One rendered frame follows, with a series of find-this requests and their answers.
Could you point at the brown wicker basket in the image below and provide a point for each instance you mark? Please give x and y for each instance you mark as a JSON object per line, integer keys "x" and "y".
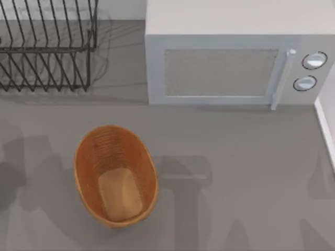
{"x": 115, "y": 162}

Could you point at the microwave oven door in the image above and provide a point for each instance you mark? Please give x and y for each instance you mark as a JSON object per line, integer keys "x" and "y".
{"x": 220, "y": 72}

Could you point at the pale microwave oven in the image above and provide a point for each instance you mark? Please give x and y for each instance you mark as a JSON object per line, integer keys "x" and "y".
{"x": 235, "y": 23}

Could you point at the small microwave knob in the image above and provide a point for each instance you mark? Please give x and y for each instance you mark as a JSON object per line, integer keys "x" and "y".
{"x": 304, "y": 83}

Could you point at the large microwave knob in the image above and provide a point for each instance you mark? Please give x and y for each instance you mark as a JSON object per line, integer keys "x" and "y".
{"x": 314, "y": 60}

